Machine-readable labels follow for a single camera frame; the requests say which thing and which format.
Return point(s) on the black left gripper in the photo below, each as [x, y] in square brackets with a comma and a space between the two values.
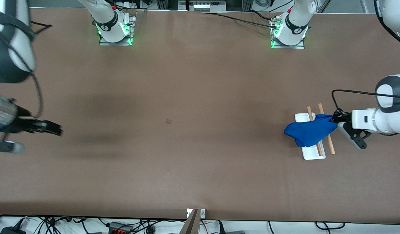
[339, 117]

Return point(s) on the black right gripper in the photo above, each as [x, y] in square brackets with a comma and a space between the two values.
[23, 125]

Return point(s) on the blue cloth towel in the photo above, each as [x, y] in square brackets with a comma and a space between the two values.
[310, 131]

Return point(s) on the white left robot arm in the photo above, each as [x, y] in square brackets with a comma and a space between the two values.
[386, 120]

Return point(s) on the black power adapter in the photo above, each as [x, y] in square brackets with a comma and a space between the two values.
[12, 231]

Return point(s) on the black red power box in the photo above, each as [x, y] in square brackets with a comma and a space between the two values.
[120, 227]

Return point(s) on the white control device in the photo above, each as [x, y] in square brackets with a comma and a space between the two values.
[206, 6]

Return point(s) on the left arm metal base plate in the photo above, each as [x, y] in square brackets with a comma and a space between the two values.
[300, 46]

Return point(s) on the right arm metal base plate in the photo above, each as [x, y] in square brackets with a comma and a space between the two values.
[132, 32]

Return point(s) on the small metal bracket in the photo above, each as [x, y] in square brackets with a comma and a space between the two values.
[203, 213]

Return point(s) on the brown camera post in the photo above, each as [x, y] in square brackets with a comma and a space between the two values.
[190, 224]

